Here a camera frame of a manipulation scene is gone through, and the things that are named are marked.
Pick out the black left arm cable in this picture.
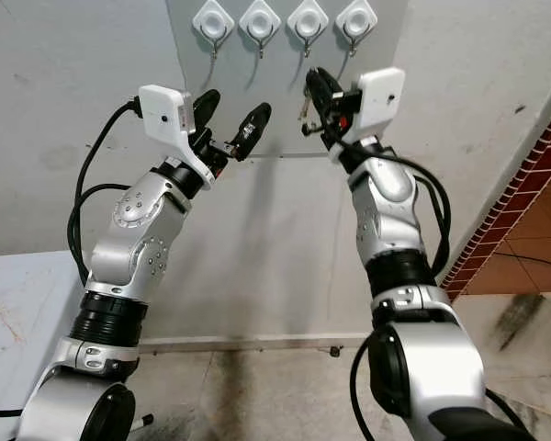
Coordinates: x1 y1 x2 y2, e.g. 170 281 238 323
67 99 143 288

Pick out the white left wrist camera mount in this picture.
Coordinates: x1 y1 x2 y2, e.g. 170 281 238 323
138 85 218 189

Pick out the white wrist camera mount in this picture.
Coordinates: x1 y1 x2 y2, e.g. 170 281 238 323
352 67 407 145
138 85 218 189

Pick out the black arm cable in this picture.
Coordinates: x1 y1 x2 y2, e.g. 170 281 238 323
67 99 143 288
349 147 453 277

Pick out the white wall hook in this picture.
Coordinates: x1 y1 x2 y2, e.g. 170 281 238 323
191 0 235 61
287 0 332 58
335 0 379 58
239 0 283 58

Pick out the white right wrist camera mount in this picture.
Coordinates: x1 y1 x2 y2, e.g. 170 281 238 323
352 67 407 145

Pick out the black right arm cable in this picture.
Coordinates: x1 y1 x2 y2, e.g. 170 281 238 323
349 147 453 277

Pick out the black right shoulder cable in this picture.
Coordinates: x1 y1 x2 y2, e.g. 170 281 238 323
349 331 385 441

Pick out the red brick tile edging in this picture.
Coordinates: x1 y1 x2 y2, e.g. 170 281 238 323
441 92 551 300

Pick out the grey hook board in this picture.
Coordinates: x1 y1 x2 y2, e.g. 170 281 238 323
163 0 410 159

